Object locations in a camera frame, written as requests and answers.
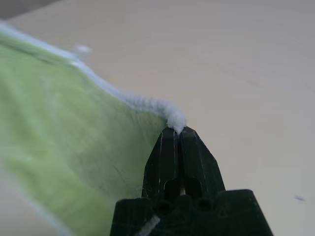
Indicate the green terry towel white trim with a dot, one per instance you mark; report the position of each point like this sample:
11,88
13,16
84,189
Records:
49,110

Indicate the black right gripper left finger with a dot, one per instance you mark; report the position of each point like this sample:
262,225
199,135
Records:
162,167

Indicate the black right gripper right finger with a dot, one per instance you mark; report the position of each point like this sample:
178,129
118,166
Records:
199,167

